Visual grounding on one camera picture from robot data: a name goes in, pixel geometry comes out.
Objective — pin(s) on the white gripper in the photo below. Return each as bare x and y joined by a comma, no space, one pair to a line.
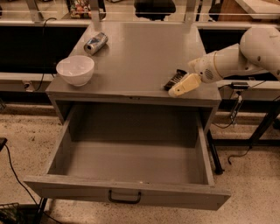
203,67

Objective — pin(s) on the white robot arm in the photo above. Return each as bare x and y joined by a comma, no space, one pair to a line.
258,50

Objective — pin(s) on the grey wooden drawer cabinet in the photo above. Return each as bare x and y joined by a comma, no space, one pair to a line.
126,96

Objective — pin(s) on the open grey top drawer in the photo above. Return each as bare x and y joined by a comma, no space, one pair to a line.
168,170

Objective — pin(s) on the black office chair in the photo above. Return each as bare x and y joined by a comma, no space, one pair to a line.
154,9

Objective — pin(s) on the black metal stand leg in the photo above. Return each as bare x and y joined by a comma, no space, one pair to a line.
218,169

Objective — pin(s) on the silver blue soda can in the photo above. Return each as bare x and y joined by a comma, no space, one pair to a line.
96,43

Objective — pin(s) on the white ceramic bowl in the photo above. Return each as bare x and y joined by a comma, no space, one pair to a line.
76,70

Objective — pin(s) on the colourful snack bag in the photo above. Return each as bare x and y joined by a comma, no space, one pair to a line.
80,9

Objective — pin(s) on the black drawer handle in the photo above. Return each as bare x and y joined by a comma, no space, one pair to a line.
122,198

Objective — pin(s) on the black wire basket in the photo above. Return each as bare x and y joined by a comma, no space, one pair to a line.
9,214

